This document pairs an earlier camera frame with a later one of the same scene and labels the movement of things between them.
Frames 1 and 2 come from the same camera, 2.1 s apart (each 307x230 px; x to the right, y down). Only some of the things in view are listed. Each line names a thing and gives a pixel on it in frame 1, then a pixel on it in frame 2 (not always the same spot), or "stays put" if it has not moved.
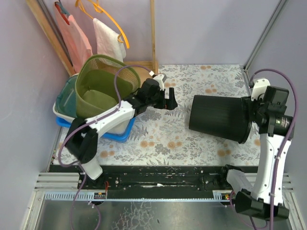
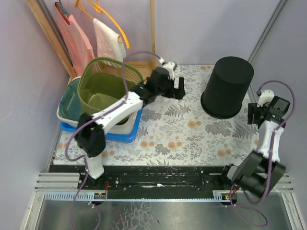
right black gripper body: [251, 112] stays put
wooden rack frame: [39, 8] stays put
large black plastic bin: [227, 117] → [226, 88]
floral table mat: [164, 136] stays put
